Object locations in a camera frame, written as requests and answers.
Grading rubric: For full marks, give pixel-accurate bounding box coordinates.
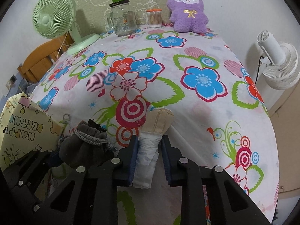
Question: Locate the grey drawstring pouch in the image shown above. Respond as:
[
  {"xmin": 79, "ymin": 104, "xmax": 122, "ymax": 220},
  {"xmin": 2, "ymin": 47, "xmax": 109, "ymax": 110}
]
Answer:
[{"xmin": 58, "ymin": 119, "xmax": 116, "ymax": 169}]

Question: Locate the wall power socket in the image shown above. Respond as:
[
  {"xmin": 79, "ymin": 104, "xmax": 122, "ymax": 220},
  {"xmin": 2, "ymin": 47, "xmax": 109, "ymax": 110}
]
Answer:
[{"xmin": 6, "ymin": 75, "xmax": 17, "ymax": 90}]

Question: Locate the grey white plastic mailer bag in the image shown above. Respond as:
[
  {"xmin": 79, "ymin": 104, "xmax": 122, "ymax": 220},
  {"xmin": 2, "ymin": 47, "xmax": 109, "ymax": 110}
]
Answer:
[{"xmin": 133, "ymin": 132, "xmax": 162, "ymax": 189}]

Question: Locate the yellow cartoon gift box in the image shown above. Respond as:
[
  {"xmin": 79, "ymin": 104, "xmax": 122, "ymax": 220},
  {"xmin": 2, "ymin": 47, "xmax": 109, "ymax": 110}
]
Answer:
[{"xmin": 1, "ymin": 93, "xmax": 63, "ymax": 170}]

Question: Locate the glass mason jar mug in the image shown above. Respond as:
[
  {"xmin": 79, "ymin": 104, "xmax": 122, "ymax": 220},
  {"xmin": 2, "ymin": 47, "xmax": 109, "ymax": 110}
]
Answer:
[{"xmin": 107, "ymin": 0, "xmax": 137, "ymax": 37}]

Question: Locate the white standing fan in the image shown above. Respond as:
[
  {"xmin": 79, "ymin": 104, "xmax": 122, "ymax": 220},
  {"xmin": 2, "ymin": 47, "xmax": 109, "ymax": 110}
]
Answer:
[{"xmin": 255, "ymin": 30, "xmax": 299, "ymax": 90}]

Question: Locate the beige cloth item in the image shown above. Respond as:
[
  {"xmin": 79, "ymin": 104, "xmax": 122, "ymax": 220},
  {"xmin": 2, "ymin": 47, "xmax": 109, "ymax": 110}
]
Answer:
[{"xmin": 141, "ymin": 108, "xmax": 174, "ymax": 135}]

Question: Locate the purple plush bunny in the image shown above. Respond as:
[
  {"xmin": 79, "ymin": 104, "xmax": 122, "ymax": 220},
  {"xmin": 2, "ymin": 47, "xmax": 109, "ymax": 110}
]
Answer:
[{"xmin": 167, "ymin": 0, "xmax": 209, "ymax": 34}]

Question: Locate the green desk fan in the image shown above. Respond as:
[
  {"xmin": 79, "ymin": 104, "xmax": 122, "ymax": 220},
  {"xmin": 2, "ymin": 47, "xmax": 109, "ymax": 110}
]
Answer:
[{"xmin": 33, "ymin": 0, "xmax": 100, "ymax": 55}]

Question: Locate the wooden bed headboard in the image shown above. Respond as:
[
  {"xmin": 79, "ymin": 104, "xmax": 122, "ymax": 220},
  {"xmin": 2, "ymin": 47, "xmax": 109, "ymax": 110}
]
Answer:
[{"xmin": 17, "ymin": 33, "xmax": 74, "ymax": 83}]

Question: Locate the cotton swab jar orange lid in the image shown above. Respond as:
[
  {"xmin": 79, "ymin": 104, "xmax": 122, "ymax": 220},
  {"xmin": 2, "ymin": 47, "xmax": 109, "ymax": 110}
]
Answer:
[{"xmin": 146, "ymin": 9, "xmax": 163, "ymax": 28}]

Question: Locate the floral tablecloth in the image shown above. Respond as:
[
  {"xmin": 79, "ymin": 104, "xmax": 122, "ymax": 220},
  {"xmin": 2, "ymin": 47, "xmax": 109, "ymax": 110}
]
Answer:
[{"xmin": 31, "ymin": 24, "xmax": 279, "ymax": 221}]

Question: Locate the green cartoon board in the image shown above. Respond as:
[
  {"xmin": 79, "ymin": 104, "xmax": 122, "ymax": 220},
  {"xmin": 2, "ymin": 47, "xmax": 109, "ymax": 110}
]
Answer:
[{"xmin": 75, "ymin": 0, "xmax": 170, "ymax": 36}]

